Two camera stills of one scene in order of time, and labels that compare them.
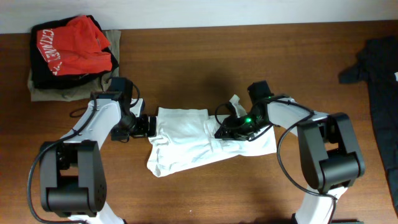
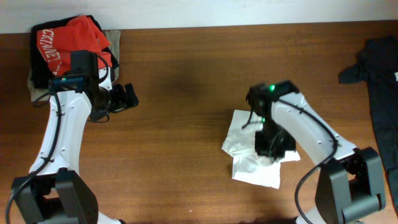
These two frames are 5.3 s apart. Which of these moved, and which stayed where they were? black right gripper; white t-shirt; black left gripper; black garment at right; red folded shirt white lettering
Moved: white t-shirt; black left gripper; black right gripper
Stayed: red folded shirt white lettering; black garment at right
